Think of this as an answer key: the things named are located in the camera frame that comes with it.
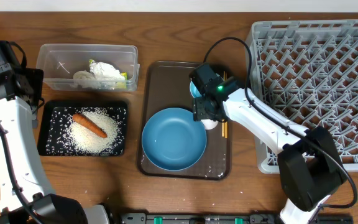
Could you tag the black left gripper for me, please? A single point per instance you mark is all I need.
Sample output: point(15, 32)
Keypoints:
point(33, 76)

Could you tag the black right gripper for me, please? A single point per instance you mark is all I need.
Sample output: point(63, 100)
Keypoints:
point(198, 109)

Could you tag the wooden chopstick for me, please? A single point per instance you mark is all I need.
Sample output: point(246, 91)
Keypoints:
point(224, 122)

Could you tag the pink white cup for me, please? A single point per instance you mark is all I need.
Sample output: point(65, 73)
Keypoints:
point(209, 124)

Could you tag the orange carrot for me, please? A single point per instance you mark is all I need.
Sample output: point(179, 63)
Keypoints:
point(88, 124)

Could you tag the dark blue plate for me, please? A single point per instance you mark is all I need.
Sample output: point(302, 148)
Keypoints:
point(172, 140)

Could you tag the white tissue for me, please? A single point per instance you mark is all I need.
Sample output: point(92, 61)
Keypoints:
point(105, 71)

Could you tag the yellow snack wrapper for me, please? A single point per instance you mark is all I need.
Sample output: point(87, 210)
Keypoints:
point(112, 83)

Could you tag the light blue bowl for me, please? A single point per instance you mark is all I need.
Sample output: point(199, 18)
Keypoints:
point(194, 91)

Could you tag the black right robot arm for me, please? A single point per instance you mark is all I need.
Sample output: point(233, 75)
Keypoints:
point(309, 166)

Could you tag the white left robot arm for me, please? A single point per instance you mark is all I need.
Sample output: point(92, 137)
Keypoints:
point(26, 195)

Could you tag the black waste tray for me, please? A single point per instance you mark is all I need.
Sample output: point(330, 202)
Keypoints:
point(42, 130)

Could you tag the grey dishwasher rack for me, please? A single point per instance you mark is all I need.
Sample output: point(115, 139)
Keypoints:
point(308, 72)

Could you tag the clear plastic bin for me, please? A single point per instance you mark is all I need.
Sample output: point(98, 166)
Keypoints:
point(60, 61)

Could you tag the dark brown serving tray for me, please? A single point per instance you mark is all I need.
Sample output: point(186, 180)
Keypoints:
point(168, 85)

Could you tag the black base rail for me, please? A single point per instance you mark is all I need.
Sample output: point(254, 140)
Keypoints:
point(142, 218)

